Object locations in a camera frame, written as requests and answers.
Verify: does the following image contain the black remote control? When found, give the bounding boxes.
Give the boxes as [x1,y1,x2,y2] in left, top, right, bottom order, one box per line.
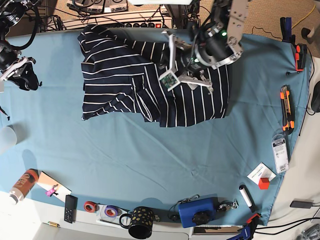
[63,194,78,224]

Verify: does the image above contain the purple tape roll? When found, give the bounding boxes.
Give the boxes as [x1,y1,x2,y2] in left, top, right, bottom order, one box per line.
[104,205,119,218]

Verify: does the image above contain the translucent white plastic cup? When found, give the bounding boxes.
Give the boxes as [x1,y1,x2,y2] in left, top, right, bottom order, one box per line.
[0,126,17,155]

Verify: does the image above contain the red tape roll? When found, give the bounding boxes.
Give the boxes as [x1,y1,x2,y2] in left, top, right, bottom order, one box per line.
[83,201,98,213]

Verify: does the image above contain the black mug gold dots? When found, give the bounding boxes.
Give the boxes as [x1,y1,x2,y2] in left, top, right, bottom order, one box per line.
[119,206,154,240]

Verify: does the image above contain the orange black utility knife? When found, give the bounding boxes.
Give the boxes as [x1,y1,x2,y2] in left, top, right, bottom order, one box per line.
[280,85,295,136]

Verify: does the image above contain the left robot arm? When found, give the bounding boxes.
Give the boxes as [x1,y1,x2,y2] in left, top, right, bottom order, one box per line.
[159,0,249,94]

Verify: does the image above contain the light blue table cloth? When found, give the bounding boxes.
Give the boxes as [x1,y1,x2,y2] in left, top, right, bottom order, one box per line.
[0,31,312,225]

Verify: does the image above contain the blue box black knob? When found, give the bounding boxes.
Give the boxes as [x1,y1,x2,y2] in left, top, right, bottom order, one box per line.
[178,198,216,228]

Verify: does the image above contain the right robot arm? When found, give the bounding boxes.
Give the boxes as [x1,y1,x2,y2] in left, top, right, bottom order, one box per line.
[0,0,41,92]

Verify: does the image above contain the orange black clamp tool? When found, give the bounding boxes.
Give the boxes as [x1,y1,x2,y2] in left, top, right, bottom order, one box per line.
[294,43,308,72]

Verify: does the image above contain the blue orange bottom clamp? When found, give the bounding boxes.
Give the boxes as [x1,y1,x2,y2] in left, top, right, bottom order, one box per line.
[227,213,261,240]

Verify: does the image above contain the red small cube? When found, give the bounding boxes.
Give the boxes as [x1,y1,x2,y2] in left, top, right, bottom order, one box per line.
[258,177,270,190]

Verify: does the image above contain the navy white striped t-shirt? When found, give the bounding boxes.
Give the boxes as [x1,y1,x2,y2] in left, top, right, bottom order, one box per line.
[78,24,231,128]

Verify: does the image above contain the black power adapter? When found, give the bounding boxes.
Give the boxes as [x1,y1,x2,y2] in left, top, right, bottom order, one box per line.
[289,199,314,209]

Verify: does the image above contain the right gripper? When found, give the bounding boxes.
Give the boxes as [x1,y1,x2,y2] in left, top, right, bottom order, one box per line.
[0,48,40,91]

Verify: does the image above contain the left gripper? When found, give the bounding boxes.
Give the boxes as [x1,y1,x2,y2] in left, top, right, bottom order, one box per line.
[157,30,213,94]

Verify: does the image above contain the clear plastic blister pack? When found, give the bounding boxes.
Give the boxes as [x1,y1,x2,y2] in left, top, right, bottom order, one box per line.
[271,133,289,174]

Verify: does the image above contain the blue black bar clamp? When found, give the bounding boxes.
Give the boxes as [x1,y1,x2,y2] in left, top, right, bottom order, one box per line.
[280,17,296,45]

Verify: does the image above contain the tan cardboard sheet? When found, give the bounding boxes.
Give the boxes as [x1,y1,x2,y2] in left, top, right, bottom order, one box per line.
[37,171,72,202]

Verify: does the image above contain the white black marker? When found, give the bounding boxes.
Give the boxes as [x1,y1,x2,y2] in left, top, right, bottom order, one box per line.
[238,185,255,213]

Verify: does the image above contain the black computer mouse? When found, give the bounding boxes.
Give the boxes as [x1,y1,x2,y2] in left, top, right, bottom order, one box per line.
[310,81,320,113]

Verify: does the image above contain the metal carabiner keyring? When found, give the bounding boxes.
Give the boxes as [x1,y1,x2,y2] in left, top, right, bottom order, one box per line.
[216,199,239,212]

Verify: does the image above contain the white card packet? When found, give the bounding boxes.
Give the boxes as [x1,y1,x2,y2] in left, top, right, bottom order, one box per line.
[247,162,276,185]

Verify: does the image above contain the orange brown bottle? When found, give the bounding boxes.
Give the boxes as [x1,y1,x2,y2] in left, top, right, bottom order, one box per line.
[9,168,39,205]

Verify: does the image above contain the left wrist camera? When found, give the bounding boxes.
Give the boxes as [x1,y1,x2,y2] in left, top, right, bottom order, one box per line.
[159,70,181,92]

